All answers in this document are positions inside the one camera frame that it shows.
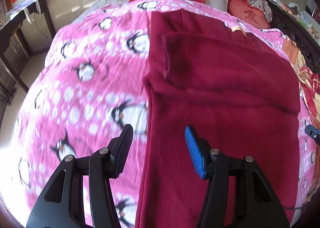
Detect dark red fleece garment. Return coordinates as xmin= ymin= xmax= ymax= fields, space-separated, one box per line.
xmin=136 ymin=9 xmax=300 ymax=227

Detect red orange floral blanket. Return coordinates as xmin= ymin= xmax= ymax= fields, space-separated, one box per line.
xmin=282 ymin=36 xmax=319 ymax=129

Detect dark carved wooden headboard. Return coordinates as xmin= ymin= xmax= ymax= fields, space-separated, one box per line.
xmin=266 ymin=0 xmax=320 ymax=73

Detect cluttered shelf items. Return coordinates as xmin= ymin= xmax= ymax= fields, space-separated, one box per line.
xmin=270 ymin=0 xmax=319 ymax=44

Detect pink penguin print blanket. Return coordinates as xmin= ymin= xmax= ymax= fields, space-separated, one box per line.
xmin=4 ymin=0 xmax=319 ymax=227

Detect right red heart pillow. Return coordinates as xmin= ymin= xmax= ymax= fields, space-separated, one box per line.
xmin=227 ymin=0 xmax=270 ymax=29

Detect dark wooden side table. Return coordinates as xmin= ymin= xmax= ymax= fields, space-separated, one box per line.
xmin=1 ymin=0 xmax=56 ymax=116

